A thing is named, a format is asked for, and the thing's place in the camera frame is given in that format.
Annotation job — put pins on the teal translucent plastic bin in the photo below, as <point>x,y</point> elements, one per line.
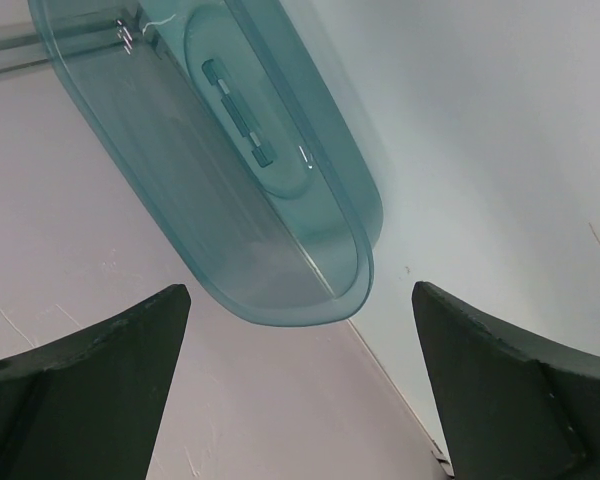
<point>221,123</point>

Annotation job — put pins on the left aluminium frame post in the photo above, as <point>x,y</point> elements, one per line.
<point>20,48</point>

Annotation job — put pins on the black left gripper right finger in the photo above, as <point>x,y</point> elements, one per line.
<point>512,404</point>

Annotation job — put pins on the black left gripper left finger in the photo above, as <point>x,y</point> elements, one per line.
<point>89,405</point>

